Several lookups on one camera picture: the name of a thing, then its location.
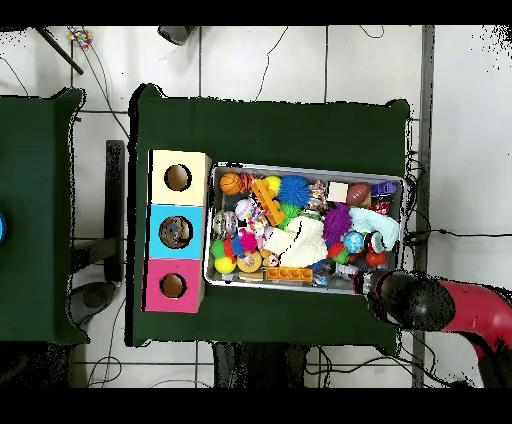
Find orange toy brick round studs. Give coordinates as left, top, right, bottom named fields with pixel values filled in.
left=251, top=178, right=287, bottom=228

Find long orange toy brick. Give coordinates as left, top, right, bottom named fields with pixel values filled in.
left=263, top=267, right=315, bottom=285

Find wooden box three holes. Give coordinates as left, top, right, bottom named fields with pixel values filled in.
left=143, top=149, right=213, bottom=313

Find clear shallow mesh bin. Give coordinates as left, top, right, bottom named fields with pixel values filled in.
left=204, top=162, right=405, bottom=297

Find small orange basketball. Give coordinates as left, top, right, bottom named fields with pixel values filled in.
left=219, top=171, right=245, bottom=196

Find blue spiky ball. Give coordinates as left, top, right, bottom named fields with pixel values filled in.
left=278, top=175, right=312, bottom=208

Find cream knitted cloth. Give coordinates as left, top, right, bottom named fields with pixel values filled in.
left=263, top=215, right=329, bottom=269

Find purple spiky ball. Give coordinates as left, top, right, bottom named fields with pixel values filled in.
left=323, top=203, right=353, bottom=248

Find wooden cube block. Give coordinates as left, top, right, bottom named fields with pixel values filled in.
left=326, top=181, right=349, bottom=203

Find brown toy football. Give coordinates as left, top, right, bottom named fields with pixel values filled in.
left=347, top=182, right=373, bottom=206

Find light blue cloth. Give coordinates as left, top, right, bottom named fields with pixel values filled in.
left=348, top=207, right=401, bottom=253

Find black upright bar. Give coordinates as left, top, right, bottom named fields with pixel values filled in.
left=104, top=139, right=128, bottom=283

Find grey round base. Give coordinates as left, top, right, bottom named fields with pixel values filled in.
left=70, top=281, right=121, bottom=325

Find grey object on floor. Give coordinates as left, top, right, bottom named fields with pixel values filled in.
left=157, top=25, right=197, bottom=46

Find dark green side table cloth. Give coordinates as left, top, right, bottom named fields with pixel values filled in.
left=0, top=87, right=88, bottom=347

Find small colourful item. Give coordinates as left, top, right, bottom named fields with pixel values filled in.
left=67, top=27, right=94, bottom=51

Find black stick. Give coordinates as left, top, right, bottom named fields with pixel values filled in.
left=31, top=26, right=85, bottom=76

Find black power cable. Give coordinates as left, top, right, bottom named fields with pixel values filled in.
left=403, top=226, right=512, bottom=245

